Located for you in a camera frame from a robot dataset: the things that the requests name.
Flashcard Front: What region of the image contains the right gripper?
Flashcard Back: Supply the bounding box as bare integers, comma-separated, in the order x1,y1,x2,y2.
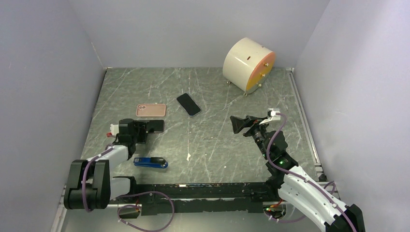
230,115,271,159

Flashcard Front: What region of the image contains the black phone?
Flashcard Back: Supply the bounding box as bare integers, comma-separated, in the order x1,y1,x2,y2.
146,120,165,133

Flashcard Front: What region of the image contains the pink phone case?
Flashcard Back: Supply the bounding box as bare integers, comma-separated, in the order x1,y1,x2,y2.
136,103,166,117

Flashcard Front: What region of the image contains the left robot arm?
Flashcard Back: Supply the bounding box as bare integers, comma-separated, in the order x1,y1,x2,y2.
63,118,149,212

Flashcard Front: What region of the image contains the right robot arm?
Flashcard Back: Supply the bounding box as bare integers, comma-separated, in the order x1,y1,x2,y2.
230,111,366,232

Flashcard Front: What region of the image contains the dark blue-edged phone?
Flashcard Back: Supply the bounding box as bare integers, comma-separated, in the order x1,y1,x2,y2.
176,93,201,117

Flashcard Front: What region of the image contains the blue black stapler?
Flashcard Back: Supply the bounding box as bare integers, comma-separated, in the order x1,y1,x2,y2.
133,157,168,169

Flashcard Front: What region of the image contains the cream cylindrical drawer box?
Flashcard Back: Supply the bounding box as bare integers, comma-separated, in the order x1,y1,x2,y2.
222,37,276,96

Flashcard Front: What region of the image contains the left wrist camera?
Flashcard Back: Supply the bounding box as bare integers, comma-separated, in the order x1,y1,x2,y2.
106,124,119,138

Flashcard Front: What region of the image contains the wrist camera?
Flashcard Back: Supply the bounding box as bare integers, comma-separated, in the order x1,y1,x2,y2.
106,124,119,138
259,108,281,125

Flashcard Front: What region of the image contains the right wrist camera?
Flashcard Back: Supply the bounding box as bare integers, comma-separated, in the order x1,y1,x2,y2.
259,108,281,125

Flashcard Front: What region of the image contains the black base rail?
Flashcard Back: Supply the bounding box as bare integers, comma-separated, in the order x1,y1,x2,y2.
109,182,280,216

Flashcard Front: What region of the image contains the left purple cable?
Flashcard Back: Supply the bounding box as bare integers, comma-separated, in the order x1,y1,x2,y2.
81,145,175,232

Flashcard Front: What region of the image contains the purple cable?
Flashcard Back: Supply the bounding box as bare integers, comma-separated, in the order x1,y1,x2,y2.
81,145,175,232
264,112,358,232

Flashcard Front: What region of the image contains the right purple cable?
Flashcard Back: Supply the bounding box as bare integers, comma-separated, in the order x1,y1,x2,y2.
264,112,358,232

